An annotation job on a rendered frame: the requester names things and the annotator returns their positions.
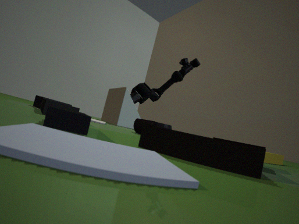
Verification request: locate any light grey flat panel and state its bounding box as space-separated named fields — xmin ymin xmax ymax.
xmin=0 ymin=123 xmax=200 ymax=189

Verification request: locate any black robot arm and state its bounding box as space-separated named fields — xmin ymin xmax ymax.
xmin=130 ymin=58 xmax=190 ymax=104

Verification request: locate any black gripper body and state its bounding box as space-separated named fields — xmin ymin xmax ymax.
xmin=185 ymin=58 xmax=200 ymax=72

